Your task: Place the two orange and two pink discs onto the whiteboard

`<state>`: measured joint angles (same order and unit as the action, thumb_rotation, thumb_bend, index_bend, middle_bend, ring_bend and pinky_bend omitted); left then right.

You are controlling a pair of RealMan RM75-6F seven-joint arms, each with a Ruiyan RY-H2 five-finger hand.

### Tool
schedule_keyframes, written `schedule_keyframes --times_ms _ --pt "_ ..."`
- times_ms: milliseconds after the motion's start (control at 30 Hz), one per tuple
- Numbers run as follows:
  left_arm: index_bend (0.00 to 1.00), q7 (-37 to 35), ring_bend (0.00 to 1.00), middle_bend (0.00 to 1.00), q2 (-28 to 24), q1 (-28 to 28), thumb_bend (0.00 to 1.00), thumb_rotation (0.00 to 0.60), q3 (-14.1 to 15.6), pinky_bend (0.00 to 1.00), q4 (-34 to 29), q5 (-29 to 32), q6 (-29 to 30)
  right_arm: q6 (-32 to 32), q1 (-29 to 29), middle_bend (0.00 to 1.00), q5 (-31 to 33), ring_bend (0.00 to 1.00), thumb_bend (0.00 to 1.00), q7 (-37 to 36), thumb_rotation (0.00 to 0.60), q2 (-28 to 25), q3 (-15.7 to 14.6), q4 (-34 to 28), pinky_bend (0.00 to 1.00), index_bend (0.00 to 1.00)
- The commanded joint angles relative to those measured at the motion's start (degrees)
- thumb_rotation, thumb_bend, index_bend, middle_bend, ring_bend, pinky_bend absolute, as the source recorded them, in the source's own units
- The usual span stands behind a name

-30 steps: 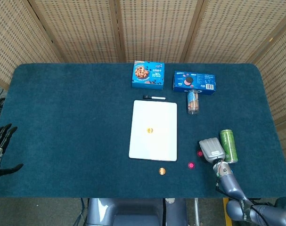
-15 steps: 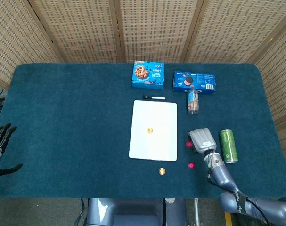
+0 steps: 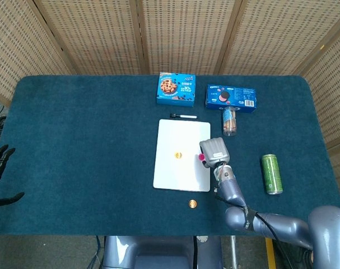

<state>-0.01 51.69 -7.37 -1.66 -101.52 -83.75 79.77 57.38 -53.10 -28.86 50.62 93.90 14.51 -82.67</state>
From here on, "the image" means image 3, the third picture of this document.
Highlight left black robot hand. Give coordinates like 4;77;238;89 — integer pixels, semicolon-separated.
0;144;25;208

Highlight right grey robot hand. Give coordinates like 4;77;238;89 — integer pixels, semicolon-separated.
199;137;231;169

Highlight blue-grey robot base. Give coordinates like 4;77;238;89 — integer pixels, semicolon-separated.
102;235;223;269

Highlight white board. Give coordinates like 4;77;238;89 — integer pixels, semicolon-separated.
152;119;212;193

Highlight green drink can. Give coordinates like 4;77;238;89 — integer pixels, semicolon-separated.
260;153;283;195

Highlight clear snack jar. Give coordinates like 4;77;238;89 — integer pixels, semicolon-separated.
221;105;237;137

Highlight dark blue Oreo box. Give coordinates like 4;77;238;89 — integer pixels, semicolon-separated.
204;84;257;114

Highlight dark teal table cloth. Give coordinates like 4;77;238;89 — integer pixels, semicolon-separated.
0;75;340;236

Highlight light blue cookie box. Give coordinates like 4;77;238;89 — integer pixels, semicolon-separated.
156;72;197;108

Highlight metal table leg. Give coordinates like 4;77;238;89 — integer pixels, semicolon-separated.
230;235;239;269

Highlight woven bamboo folding screen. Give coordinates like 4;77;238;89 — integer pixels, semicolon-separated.
0;0;340;197

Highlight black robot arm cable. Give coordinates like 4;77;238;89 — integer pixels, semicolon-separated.
213;187;288;247

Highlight blue floor cable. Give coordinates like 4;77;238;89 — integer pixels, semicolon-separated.
87;235;104;269

